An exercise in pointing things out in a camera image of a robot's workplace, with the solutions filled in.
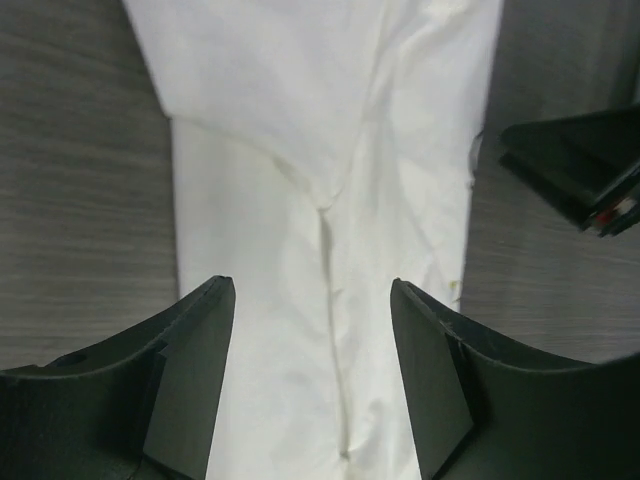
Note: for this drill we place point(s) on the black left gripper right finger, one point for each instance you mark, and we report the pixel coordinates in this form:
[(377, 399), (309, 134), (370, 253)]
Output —
[(485, 406)]

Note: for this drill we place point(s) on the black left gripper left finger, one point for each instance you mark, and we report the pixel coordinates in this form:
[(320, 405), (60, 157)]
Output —
[(141, 404)]

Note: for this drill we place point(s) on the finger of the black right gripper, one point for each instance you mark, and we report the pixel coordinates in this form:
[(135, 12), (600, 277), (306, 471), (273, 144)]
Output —
[(568, 183), (608, 139)]

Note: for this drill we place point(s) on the white t shirt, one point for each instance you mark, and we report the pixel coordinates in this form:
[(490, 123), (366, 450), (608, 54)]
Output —
[(320, 149)]

